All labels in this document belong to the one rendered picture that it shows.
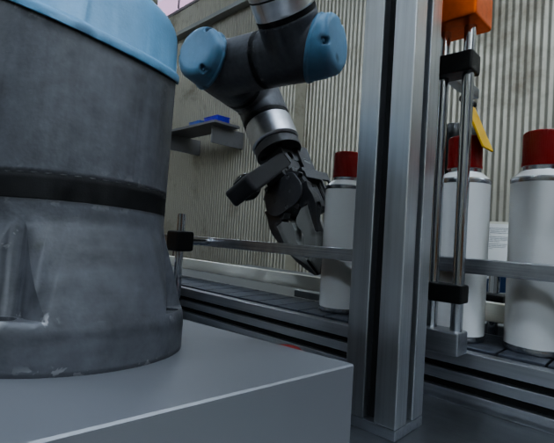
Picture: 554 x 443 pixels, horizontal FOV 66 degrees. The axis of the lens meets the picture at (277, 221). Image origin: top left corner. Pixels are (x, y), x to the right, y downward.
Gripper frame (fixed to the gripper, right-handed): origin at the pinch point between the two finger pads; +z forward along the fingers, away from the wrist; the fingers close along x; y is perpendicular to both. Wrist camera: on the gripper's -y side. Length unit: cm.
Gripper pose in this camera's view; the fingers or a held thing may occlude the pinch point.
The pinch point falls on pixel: (312, 265)
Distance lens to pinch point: 57.8
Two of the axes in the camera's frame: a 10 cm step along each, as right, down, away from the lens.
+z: 3.1, 8.8, -3.7
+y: 6.9, 0.6, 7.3
